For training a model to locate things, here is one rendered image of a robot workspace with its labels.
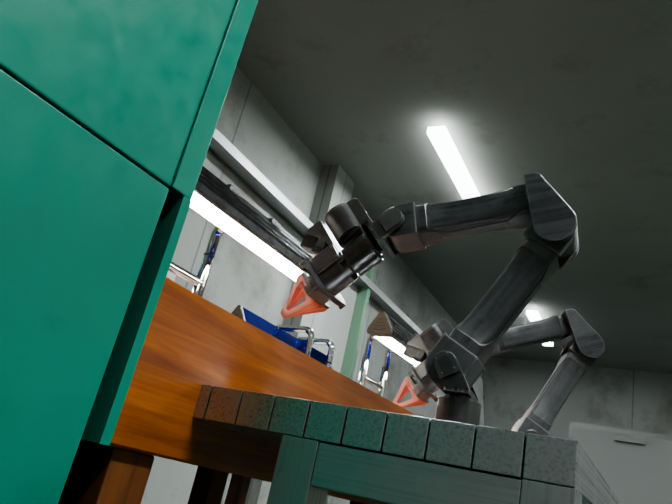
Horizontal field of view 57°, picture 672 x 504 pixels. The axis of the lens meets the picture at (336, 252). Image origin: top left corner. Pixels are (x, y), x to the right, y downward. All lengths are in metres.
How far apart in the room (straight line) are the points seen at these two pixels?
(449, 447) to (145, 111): 0.44
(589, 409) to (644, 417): 0.67
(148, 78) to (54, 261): 0.21
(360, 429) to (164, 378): 0.23
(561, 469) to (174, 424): 0.41
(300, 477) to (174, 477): 3.19
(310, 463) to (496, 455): 0.19
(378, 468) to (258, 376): 0.27
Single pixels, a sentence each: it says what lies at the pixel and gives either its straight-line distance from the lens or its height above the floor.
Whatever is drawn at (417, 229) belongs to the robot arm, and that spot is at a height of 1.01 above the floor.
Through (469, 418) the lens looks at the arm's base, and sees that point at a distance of 0.90.
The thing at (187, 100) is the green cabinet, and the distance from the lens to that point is 0.70.
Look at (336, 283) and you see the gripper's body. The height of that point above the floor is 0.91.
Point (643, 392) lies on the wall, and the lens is 9.30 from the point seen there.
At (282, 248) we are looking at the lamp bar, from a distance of 1.35.
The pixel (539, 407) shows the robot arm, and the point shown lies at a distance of 1.51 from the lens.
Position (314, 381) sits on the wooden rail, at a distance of 0.95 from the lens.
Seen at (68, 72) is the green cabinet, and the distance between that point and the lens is 0.61.
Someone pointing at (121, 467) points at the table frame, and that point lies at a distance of 0.72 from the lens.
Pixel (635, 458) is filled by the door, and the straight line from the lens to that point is 9.10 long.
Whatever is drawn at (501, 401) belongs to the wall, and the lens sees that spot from 9.47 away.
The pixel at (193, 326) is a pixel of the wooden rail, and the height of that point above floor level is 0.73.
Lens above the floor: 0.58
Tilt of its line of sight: 21 degrees up
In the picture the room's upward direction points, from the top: 13 degrees clockwise
